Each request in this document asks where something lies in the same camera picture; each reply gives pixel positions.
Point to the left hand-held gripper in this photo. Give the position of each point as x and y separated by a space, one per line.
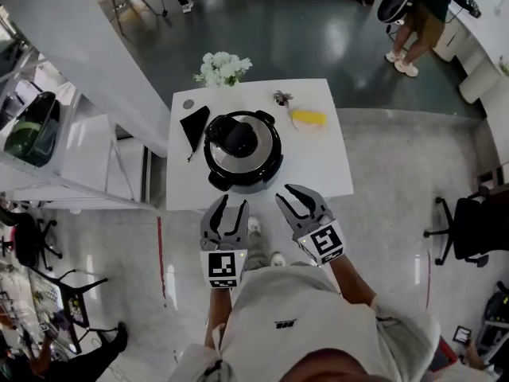
222 267

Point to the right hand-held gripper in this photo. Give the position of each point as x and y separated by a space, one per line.
322 243

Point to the black pressure cooker pot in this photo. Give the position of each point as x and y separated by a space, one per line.
254 188

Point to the silver black cooker lid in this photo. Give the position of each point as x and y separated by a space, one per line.
254 153

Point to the person's left forearm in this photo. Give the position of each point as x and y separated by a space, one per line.
218 316

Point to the person's right forearm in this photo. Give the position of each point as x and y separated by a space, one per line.
354 283

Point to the person's left white shoe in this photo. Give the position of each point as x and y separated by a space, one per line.
253 226

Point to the person's white shoe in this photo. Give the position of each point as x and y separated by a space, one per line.
253 226
278 258

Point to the person's grey trousers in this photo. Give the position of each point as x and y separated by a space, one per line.
258 253

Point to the white table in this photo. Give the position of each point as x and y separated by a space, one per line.
318 161

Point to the person's right white shoe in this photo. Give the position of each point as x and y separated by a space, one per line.
278 258

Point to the yellow corn cob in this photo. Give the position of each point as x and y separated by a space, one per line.
309 118

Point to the black cloth pouch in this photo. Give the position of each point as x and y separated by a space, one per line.
195 127

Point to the person's white shirt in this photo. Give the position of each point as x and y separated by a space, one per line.
306 316

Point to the small dried flower ornament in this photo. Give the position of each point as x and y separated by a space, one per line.
283 98

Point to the round grey coaster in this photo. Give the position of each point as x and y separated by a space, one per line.
188 104

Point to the white metal shelf rack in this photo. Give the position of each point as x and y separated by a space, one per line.
91 161

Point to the white flower bouquet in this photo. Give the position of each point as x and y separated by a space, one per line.
222 68

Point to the black office chair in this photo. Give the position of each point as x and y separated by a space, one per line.
28 237
481 229

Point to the dark kitchen appliance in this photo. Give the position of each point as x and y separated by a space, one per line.
33 133

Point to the white cylindrical bin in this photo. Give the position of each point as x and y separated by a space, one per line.
479 82

